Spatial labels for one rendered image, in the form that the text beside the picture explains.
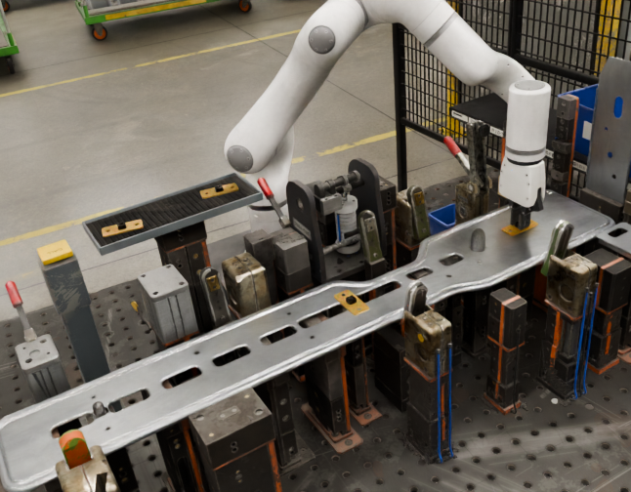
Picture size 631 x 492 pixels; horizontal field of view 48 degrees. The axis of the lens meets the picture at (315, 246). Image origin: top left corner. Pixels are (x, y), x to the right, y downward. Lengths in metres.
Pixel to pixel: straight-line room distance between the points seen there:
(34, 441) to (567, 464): 1.02
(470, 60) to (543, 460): 0.83
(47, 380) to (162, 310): 0.24
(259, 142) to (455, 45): 0.52
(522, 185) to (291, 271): 0.54
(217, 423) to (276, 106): 0.79
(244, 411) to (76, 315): 0.51
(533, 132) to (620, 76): 0.29
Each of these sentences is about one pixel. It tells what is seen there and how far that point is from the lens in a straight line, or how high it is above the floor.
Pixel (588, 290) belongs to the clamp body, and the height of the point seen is 1.00.
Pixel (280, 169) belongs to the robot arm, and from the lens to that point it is 1.86.
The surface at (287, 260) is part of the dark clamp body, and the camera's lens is 1.53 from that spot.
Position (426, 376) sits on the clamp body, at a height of 0.93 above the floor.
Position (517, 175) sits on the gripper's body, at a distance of 1.61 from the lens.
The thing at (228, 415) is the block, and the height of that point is 1.03.
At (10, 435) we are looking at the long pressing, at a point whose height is 1.00.
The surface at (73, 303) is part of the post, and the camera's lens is 1.56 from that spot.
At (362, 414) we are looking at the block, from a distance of 1.64.
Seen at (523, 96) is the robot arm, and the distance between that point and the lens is 1.53.
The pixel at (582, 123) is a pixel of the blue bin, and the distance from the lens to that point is 1.99.
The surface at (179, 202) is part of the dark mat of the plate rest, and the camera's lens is 1.60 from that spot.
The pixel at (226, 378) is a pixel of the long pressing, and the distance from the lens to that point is 1.33.
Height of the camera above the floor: 1.87
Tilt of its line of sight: 32 degrees down
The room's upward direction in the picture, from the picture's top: 6 degrees counter-clockwise
